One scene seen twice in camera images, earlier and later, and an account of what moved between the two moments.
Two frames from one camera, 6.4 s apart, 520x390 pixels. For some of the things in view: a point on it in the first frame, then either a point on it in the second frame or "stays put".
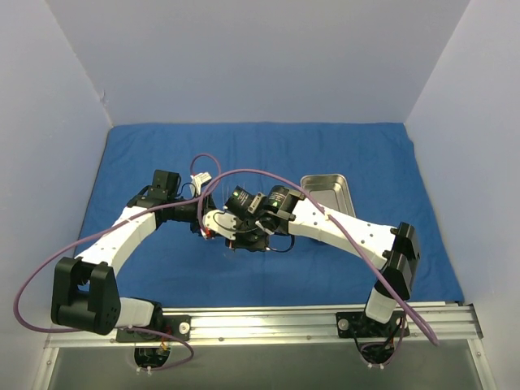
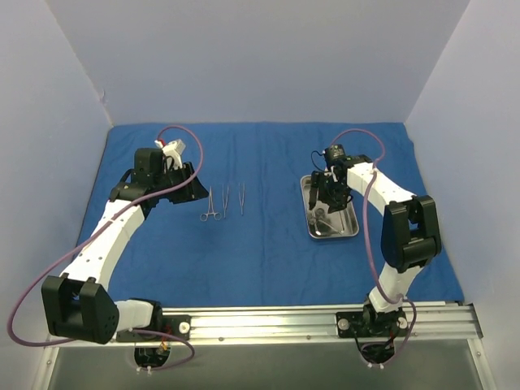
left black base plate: (177, 325) stays put
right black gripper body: (249, 242) -> (325, 184)
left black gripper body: (196, 226) -> (189, 181)
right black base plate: (358, 325) stays put
